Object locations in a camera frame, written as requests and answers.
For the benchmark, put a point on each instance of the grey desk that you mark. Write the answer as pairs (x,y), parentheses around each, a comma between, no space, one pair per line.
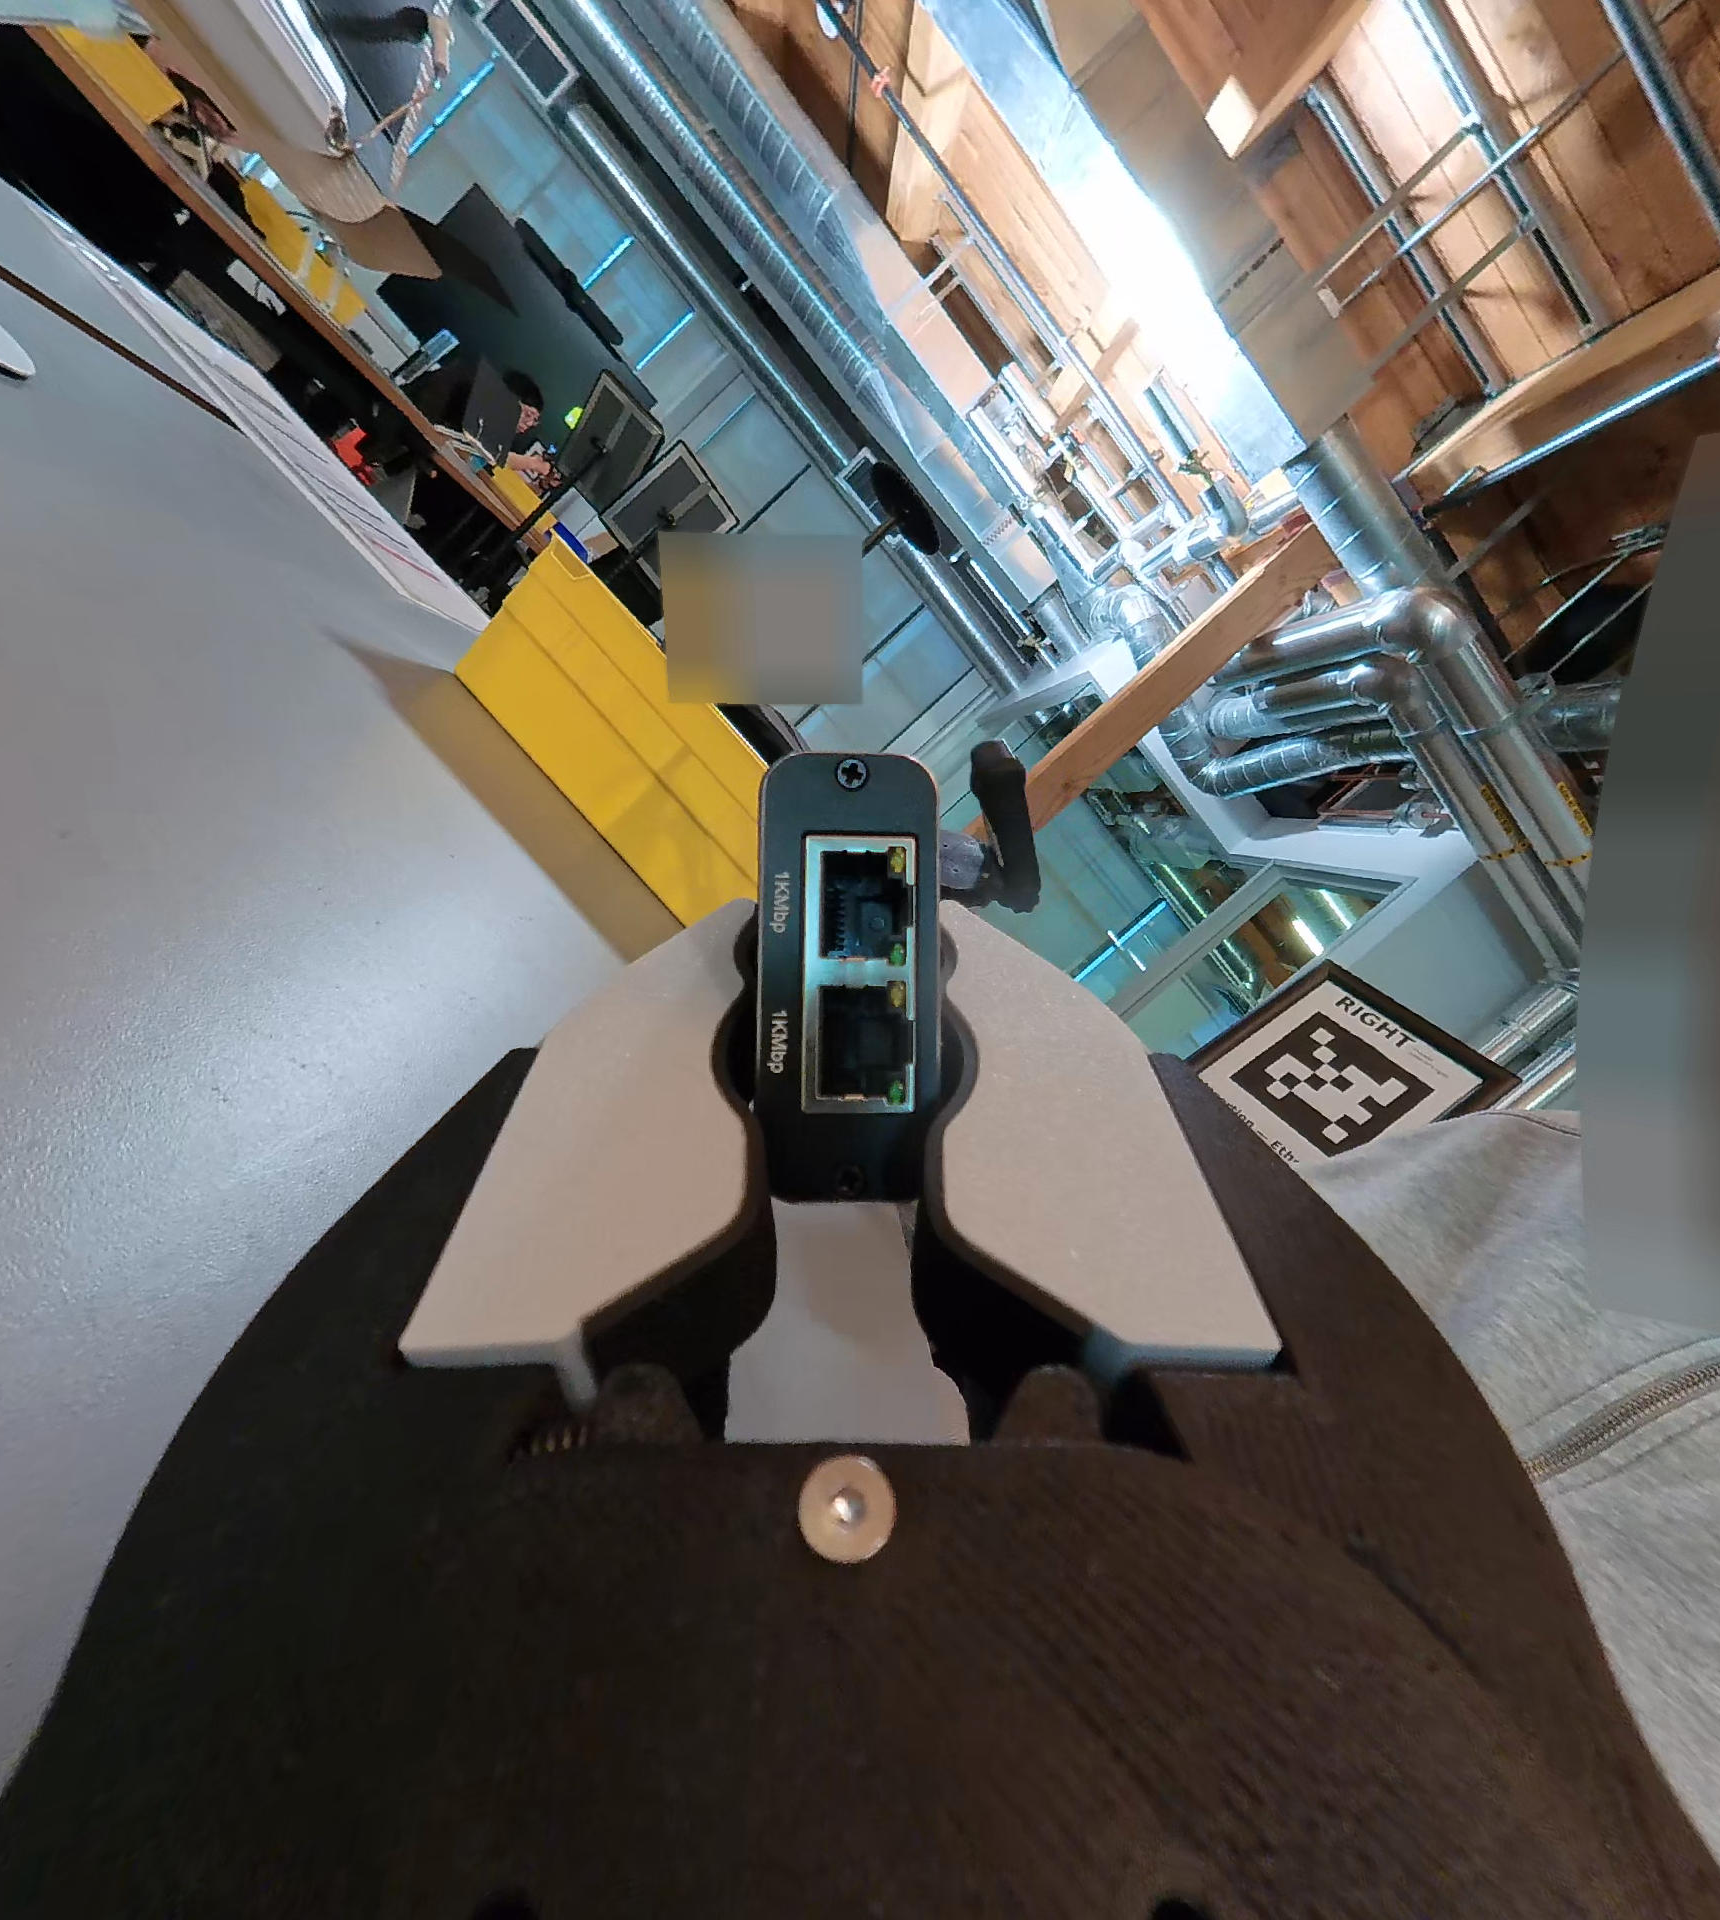
(125,900)

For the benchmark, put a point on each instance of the black wall screen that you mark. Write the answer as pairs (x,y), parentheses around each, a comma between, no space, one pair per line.
(501,270)

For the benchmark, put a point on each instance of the blue plastic bin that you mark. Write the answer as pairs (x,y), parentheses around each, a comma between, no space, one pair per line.
(575,547)

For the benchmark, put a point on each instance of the framed marker sign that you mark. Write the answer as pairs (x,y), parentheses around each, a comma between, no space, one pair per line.
(1340,1072)

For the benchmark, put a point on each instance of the person's grey hoodie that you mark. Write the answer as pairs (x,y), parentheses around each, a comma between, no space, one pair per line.
(1671,1575)

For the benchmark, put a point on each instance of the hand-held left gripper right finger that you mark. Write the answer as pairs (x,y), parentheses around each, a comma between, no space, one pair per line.
(1084,1184)

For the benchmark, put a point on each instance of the silver insulated pipes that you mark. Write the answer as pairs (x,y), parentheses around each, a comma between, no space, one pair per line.
(1324,644)

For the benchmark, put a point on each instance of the wooden beam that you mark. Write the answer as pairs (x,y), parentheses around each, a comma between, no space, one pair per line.
(1175,674)

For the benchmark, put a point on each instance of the white printed sheet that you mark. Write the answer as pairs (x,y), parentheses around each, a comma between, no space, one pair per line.
(364,525)

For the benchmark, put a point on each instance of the black round lamp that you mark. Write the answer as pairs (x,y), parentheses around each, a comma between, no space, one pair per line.
(904,503)

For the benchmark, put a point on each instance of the yellow plastic bin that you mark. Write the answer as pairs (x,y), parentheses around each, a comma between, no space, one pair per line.
(605,720)

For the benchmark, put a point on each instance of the black network adapter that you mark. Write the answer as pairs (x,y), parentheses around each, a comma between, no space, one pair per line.
(860,795)

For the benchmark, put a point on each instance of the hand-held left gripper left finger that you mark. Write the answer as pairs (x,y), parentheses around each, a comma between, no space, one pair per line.
(605,1170)

